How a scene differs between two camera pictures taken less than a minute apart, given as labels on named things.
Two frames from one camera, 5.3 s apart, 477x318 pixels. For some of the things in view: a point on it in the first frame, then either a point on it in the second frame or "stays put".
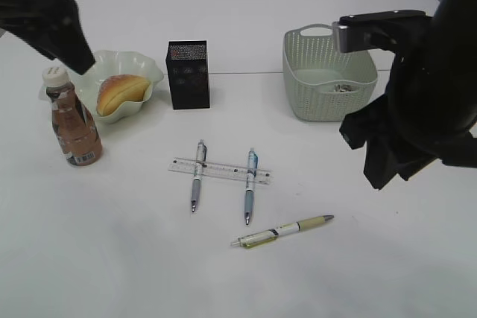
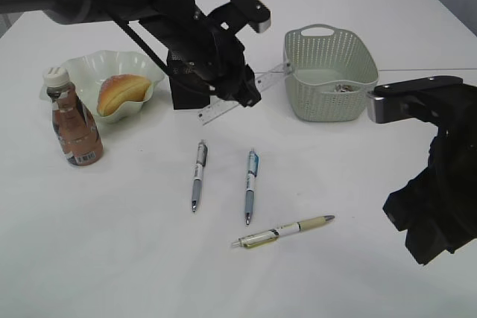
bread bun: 115,90 stays put
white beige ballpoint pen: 266,235 stays put
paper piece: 343,88 stays put
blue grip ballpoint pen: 253,164 stays put
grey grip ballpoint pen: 200,164 stays put
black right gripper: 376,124 → 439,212
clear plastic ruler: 226,171 → 219,106
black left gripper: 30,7 → 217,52
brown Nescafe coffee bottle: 74,121 stays put
